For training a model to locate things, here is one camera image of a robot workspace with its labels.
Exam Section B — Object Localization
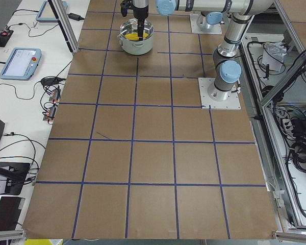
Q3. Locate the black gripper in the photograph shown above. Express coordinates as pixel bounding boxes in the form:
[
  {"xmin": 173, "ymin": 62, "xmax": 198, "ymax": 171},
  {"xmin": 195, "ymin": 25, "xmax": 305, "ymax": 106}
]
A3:
[{"xmin": 133, "ymin": 5, "xmax": 148, "ymax": 41}]

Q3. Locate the glass pot lid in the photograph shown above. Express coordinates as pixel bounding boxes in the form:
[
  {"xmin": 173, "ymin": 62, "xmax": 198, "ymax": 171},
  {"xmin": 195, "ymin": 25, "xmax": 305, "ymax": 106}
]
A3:
[{"xmin": 120, "ymin": 18, "xmax": 154, "ymax": 40}]

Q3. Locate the yellow corn cob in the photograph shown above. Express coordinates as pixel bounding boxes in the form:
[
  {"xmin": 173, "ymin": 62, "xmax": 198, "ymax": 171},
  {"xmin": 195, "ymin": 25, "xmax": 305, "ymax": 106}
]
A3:
[{"xmin": 124, "ymin": 32, "xmax": 149, "ymax": 41}]

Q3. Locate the pale green steel pot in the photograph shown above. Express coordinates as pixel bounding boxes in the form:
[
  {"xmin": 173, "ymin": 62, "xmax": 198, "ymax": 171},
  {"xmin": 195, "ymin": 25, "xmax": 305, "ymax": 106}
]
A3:
[{"xmin": 117, "ymin": 30, "xmax": 154, "ymax": 56}]

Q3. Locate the black power adapter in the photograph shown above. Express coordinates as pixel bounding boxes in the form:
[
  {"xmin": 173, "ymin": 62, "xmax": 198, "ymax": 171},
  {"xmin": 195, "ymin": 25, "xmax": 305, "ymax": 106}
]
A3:
[{"xmin": 68, "ymin": 13, "xmax": 84, "ymax": 21}]

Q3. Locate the far blue teach pendant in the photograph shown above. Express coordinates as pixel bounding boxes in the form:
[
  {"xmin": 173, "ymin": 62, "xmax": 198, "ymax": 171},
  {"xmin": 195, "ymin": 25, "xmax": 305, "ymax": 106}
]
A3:
[{"xmin": 36, "ymin": 1, "xmax": 57, "ymax": 22}]

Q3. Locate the blue teach pendant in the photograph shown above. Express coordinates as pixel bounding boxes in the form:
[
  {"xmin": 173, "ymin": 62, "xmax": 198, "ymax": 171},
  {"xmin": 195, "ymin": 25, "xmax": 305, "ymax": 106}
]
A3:
[
  {"xmin": 36, "ymin": 1, "xmax": 57, "ymax": 22},
  {"xmin": 0, "ymin": 47, "xmax": 42, "ymax": 81}
]

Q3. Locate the near blue teach pendant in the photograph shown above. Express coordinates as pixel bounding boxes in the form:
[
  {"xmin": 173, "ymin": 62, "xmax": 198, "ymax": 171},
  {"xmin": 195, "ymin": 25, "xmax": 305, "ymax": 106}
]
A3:
[{"xmin": 0, "ymin": 47, "xmax": 42, "ymax": 81}]

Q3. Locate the brown paper table mat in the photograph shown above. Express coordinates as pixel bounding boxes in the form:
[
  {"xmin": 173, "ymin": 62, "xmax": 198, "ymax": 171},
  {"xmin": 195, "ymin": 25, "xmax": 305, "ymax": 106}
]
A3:
[{"xmin": 23, "ymin": 1, "xmax": 277, "ymax": 239}]

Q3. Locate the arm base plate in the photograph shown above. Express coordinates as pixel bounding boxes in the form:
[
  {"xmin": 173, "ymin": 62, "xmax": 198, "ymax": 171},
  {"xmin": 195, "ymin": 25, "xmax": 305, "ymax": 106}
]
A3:
[
  {"xmin": 198, "ymin": 78, "xmax": 241, "ymax": 110},
  {"xmin": 190, "ymin": 12, "xmax": 223, "ymax": 35}
]

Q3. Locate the aluminium frame post left side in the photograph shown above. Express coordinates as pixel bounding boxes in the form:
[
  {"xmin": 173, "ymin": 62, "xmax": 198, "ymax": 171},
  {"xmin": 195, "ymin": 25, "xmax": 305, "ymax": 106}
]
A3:
[{"xmin": 48, "ymin": 0, "xmax": 79, "ymax": 54}]

